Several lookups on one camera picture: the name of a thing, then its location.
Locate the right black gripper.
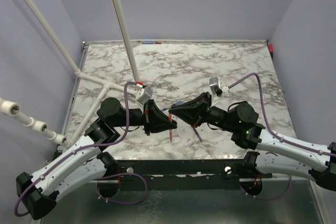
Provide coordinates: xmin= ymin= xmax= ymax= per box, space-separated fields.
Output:
xmin=169 ymin=92 xmax=237 ymax=133

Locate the red pen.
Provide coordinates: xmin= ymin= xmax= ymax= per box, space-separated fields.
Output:
xmin=169 ymin=113 xmax=173 ymax=143

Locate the blue red marker at edge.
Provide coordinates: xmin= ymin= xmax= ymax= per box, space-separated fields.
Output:
xmin=142 ymin=41 xmax=162 ymax=45

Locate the white pvc pipe frame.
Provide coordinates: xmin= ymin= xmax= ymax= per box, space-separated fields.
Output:
xmin=0 ymin=0 xmax=148 ymax=146

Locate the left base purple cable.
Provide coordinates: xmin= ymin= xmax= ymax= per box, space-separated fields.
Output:
xmin=96 ymin=172 xmax=148 ymax=205

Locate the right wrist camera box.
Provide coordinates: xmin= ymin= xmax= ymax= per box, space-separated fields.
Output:
xmin=209 ymin=77 xmax=229 ymax=97

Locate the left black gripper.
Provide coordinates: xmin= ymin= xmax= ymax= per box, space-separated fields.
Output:
xmin=112 ymin=98 xmax=177 ymax=135

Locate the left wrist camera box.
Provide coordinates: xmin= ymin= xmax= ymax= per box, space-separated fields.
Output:
xmin=135 ymin=86 xmax=153 ymax=105

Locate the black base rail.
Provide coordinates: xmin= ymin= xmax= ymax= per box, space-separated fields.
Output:
xmin=98 ymin=159 xmax=272 ymax=191

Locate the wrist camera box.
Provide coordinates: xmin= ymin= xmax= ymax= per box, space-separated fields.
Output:
xmin=135 ymin=86 xmax=153 ymax=105
xmin=209 ymin=77 xmax=229 ymax=97

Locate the red black clamp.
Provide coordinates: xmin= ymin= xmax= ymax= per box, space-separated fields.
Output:
xmin=268 ymin=44 xmax=274 ymax=59

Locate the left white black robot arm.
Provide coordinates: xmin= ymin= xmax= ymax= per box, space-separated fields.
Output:
xmin=16 ymin=98 xmax=177 ymax=220

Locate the purple pen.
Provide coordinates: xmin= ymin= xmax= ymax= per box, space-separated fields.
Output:
xmin=193 ymin=128 xmax=203 ymax=142

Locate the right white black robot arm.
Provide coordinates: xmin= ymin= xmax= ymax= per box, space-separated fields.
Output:
xmin=169 ymin=92 xmax=335 ymax=191

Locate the blue pen cap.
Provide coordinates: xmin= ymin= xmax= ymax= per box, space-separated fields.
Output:
xmin=161 ymin=101 xmax=183 ymax=112

